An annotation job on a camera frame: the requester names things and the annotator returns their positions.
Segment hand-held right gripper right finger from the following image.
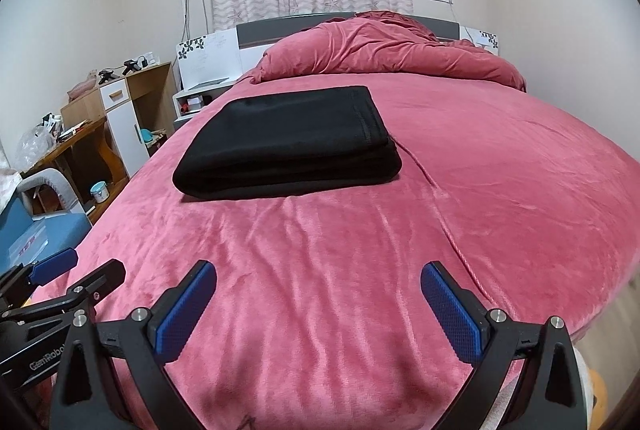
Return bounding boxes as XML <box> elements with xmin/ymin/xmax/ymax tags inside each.
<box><xmin>420</xmin><ymin>261</ymin><xmax>589</xmax><ymax>430</ymax></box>

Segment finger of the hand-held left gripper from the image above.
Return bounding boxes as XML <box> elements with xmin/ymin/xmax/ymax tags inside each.
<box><xmin>0</xmin><ymin>258</ymin><xmax>126</xmax><ymax>327</ymax></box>
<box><xmin>0</xmin><ymin>247</ymin><xmax>80</xmax><ymax>307</ymax></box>

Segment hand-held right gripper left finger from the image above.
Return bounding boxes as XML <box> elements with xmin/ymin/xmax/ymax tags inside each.
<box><xmin>50</xmin><ymin>260</ymin><xmax>218</xmax><ymax>430</ymax></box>

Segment black pants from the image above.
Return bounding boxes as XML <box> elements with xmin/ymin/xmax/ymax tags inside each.
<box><xmin>172</xmin><ymin>85</ymin><xmax>404</xmax><ymax>200</ymax></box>

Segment blue chair seat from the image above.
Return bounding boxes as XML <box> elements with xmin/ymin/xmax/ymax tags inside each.
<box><xmin>0</xmin><ymin>209</ymin><xmax>94</xmax><ymax>273</ymax></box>

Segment white chair back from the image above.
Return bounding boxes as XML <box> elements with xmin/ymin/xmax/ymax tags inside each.
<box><xmin>19</xmin><ymin>169</ymin><xmax>87</xmax><ymax>217</ymax></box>

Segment white patterned cloth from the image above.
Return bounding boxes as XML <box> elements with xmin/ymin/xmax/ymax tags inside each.
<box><xmin>0</xmin><ymin>144</ymin><xmax>22</xmax><ymax>207</ymax></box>

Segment pink bed sheet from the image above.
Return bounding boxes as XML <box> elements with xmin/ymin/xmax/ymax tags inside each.
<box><xmin>30</xmin><ymin>78</ymin><xmax>640</xmax><ymax>430</ymax></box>

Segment clear plastic bag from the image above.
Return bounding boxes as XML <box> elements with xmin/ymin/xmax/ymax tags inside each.
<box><xmin>15</xmin><ymin>124</ymin><xmax>57</xmax><ymax>172</ymax></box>

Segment white and yellow object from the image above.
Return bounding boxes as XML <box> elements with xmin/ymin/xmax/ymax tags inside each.
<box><xmin>572</xmin><ymin>345</ymin><xmax>609</xmax><ymax>429</ymax></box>

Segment wooden desk with white cabinet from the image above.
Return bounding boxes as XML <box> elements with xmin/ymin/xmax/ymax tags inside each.
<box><xmin>24</xmin><ymin>62</ymin><xmax>179</xmax><ymax>212</ymax></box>

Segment pink bag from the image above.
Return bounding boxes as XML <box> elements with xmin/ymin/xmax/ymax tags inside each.
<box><xmin>66</xmin><ymin>69</ymin><xmax>99</xmax><ymax>102</ymax></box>

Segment white nightstand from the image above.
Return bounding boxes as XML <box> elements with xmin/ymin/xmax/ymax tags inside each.
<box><xmin>172</xmin><ymin>78</ymin><xmax>242</xmax><ymax>127</ymax></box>

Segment pink duvet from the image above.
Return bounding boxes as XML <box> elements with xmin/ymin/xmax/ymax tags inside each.
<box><xmin>250</xmin><ymin>10</ymin><xmax>529</xmax><ymax>92</ymax></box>

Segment grey and white headboard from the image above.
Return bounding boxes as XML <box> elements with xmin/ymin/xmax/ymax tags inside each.
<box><xmin>176</xmin><ymin>12</ymin><xmax>501</xmax><ymax>88</ymax></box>

